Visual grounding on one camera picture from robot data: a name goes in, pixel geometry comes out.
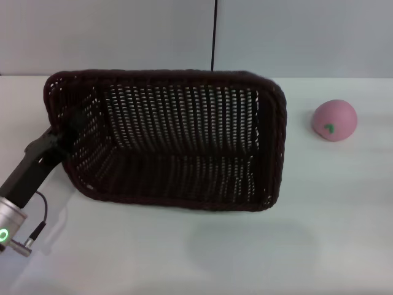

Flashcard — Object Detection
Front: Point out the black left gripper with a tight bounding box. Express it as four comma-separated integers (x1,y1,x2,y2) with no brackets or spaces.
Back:
0,106,90,209

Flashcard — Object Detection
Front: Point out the dark brown woven basket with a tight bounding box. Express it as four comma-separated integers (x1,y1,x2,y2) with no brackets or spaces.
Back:
42,69,288,213

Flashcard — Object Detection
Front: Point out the pink peach toy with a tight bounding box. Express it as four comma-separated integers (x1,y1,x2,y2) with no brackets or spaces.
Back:
312,98,359,143

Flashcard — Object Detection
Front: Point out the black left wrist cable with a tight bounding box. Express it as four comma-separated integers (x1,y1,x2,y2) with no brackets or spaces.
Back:
24,192,50,246

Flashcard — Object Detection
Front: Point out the black vertical wall strip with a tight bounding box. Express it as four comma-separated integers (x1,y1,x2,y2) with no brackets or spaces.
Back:
210,0,218,73

